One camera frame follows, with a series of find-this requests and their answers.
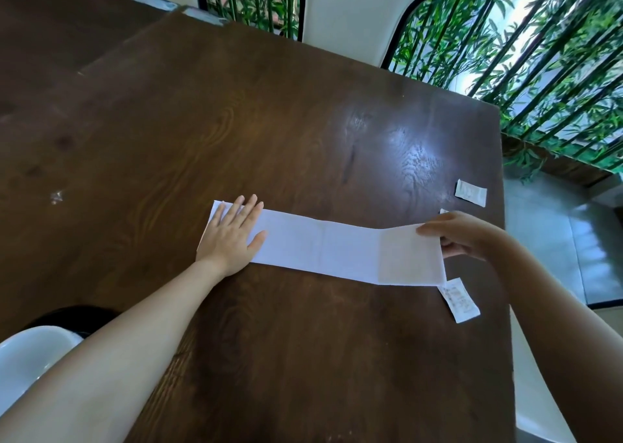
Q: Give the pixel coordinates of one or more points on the white chair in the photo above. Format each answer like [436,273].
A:
[29,360]
[362,12]

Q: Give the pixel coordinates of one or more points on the person's left little finger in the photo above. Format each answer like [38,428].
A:
[217,213]

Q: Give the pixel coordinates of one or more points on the person's left thumb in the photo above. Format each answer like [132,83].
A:
[258,241]

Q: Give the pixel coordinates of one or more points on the person's right thumb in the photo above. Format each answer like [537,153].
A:
[434,228]

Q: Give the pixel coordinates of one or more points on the person's left middle finger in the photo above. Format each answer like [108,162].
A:
[247,210]

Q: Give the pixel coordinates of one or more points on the person's left forearm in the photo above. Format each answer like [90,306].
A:
[112,355]

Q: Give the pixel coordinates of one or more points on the person's left hand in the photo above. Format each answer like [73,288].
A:
[225,245]

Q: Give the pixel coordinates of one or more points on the brown wooden planter box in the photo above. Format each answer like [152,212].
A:
[559,163]

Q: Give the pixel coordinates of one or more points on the person's right forearm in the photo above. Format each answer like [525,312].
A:
[569,340]

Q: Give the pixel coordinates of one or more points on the white table edge sticker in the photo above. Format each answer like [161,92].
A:
[154,2]
[204,15]

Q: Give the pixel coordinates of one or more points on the long white paper strip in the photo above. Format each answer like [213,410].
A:
[316,248]

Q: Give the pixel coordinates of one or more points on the person's right hand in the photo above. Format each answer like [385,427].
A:
[469,233]

